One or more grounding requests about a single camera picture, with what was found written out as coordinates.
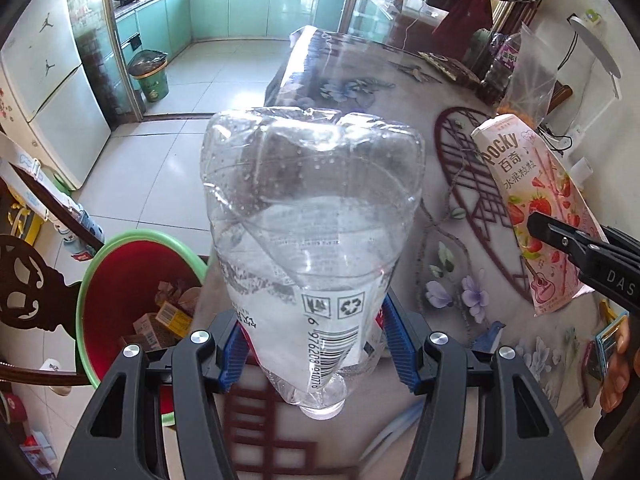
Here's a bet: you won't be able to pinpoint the crushed clear plastic bottle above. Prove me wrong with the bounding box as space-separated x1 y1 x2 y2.
200 106 422 420

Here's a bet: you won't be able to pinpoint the red bin with green rim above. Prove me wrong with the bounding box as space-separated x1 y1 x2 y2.
76 230 210 428

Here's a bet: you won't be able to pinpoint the white refrigerator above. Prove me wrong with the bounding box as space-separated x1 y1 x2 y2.
0 0 112 191

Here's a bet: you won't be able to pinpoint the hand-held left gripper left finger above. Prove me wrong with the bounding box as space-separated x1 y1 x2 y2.
57 307 251 480

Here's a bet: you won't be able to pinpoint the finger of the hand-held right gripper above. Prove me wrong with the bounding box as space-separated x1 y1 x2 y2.
602 225 640 256
527 211 640 311

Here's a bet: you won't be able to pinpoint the pink snack box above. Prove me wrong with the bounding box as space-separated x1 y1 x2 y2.
470 114 608 317

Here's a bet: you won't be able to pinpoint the clear bag of orange snacks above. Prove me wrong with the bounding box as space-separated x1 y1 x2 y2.
497 22 558 131

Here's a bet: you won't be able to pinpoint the black snack packet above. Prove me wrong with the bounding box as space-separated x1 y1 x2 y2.
417 51 483 83

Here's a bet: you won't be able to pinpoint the red cap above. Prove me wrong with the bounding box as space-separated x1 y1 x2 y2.
0 390 28 423

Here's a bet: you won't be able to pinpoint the dark red garment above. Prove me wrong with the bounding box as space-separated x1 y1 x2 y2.
432 0 493 61

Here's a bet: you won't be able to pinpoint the white desk lamp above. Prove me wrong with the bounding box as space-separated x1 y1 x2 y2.
567 12 623 98

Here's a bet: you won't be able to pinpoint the carved dark wooden chair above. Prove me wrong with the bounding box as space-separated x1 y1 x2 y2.
0 180 211 391

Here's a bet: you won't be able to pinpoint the brown wooden chair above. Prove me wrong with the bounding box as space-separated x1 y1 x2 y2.
550 82 573 111

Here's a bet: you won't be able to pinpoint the phone in red case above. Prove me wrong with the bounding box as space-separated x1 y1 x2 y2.
582 342 608 408

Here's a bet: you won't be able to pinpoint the teal kitchen cabinets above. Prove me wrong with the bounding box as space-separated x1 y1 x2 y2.
112 0 351 111

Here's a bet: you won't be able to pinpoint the person's right hand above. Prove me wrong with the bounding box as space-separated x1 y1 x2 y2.
599 322 640 413

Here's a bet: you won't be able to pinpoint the black cable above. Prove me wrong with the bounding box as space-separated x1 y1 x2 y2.
537 125 573 153

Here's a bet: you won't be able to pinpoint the green trash bin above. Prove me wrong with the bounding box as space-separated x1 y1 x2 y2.
127 49 171 103

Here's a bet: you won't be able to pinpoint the dark bottle with purple label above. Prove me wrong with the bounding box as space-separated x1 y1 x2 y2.
477 32 523 106

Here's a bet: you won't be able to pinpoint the yellow toy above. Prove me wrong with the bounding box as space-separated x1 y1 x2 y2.
7 200 43 246

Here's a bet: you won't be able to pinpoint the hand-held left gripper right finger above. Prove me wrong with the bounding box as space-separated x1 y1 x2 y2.
382 292 583 480

